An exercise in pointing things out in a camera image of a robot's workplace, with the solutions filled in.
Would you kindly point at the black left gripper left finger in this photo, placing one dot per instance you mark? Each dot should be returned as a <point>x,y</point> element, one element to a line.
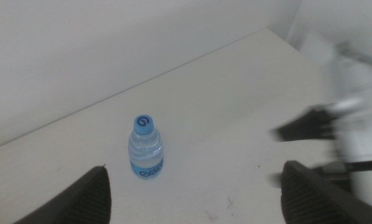
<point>89,199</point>

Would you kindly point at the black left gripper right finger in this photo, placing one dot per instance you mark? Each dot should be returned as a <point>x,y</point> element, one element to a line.
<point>310,202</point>

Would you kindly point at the clear water bottle blue cap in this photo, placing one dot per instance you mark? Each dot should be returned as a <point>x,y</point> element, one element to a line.
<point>145,149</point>

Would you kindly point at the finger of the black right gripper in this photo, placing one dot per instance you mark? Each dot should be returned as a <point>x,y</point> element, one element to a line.
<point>313,124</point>
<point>335,177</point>

